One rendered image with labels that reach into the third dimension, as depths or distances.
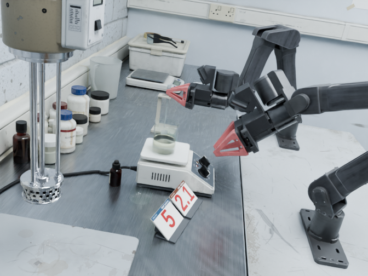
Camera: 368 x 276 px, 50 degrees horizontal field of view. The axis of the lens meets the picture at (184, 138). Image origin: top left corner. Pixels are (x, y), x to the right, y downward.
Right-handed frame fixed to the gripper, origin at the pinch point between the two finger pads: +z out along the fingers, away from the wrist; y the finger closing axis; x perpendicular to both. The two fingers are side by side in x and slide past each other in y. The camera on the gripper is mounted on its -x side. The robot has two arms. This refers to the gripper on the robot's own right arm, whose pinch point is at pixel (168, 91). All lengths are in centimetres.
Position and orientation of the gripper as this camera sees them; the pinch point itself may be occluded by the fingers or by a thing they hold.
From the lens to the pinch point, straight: 132.4
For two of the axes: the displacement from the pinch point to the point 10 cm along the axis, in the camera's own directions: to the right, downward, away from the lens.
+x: -1.3, 9.1, 3.9
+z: -9.8, -1.8, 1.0
